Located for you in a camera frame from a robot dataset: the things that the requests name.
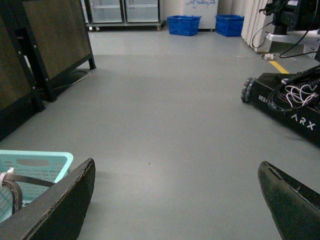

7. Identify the blue crate left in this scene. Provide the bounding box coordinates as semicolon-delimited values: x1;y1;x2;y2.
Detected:
166;15;202;36

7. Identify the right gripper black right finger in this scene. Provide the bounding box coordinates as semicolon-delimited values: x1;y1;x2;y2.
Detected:
257;161;320;240

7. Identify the white chest freezer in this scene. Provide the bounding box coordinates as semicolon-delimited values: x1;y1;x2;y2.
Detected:
182;0;219;31

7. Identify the blue crate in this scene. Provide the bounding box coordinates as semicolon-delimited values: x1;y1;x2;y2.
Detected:
166;15;202;36
216;14;245;37

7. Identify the light blue plastic basket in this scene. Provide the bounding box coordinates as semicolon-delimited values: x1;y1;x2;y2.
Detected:
0;150;74;222

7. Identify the white cable bundle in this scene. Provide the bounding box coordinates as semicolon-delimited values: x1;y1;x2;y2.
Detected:
284;84;319;107

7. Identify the dark wooden display stand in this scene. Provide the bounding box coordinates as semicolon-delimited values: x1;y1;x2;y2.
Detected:
0;0;96;139

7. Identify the blue crate right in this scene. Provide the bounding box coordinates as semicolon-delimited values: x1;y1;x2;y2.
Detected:
216;14;245;37

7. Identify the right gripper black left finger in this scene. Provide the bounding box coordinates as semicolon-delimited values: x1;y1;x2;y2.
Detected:
0;158;96;240

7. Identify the glass door refrigerator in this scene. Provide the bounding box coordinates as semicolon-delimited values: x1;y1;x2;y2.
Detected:
81;0;165;32

